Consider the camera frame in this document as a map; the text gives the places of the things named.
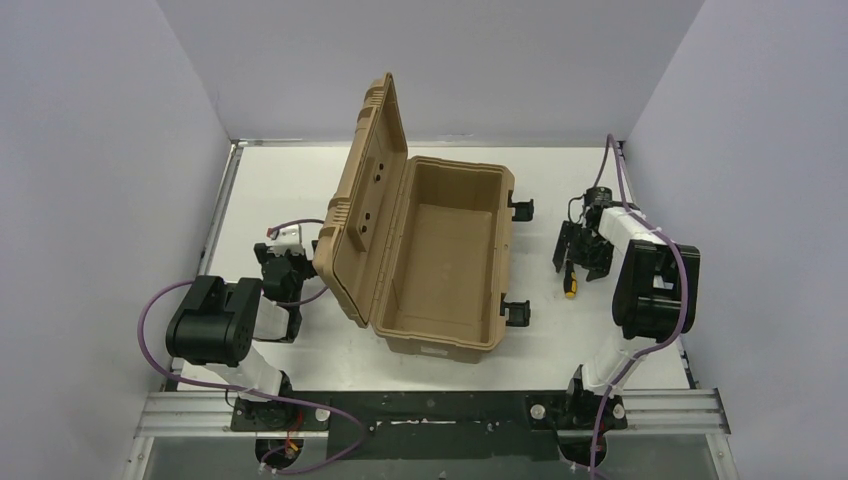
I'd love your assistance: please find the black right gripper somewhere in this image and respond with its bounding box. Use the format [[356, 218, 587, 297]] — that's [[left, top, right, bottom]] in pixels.
[[557, 223, 615, 283]]

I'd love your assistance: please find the yellow black screwdriver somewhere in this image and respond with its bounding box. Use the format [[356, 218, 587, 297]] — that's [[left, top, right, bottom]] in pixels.
[[563, 260, 578, 299]]

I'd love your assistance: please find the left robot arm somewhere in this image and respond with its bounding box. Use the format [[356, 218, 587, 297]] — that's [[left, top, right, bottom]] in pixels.
[[165, 240, 315, 431]]

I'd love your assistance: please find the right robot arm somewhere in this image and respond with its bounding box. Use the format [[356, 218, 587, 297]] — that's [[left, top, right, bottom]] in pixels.
[[552, 187, 700, 429]]

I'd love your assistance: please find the tan plastic toolbox bin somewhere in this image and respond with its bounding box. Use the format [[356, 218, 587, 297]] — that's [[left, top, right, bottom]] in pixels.
[[370, 156, 515, 364]]

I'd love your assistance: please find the tan toolbox lid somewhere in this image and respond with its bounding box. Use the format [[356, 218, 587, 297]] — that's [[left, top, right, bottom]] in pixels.
[[313, 73, 408, 328]]

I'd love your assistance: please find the black upper toolbox latch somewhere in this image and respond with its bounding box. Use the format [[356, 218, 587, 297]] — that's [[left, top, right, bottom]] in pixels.
[[507, 191, 535, 222]]

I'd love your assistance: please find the black toolbox latch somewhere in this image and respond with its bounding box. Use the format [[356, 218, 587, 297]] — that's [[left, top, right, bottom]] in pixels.
[[507, 191, 535, 222], [500, 300, 532, 328]]

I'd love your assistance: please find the black lower toolbox latch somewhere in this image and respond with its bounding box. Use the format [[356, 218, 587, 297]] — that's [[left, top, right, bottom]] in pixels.
[[500, 300, 532, 328]]

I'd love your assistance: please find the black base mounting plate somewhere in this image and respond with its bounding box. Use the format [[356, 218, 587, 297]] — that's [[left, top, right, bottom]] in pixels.
[[230, 386, 628, 467]]

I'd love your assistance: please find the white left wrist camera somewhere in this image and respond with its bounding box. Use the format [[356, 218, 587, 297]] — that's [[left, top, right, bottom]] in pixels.
[[267, 224, 305, 256]]

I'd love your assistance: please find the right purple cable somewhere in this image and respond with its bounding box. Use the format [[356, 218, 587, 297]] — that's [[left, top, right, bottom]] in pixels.
[[586, 134, 690, 480]]

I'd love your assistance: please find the aluminium front rail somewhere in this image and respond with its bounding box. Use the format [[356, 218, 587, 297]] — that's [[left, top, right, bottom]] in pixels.
[[136, 389, 731, 438]]

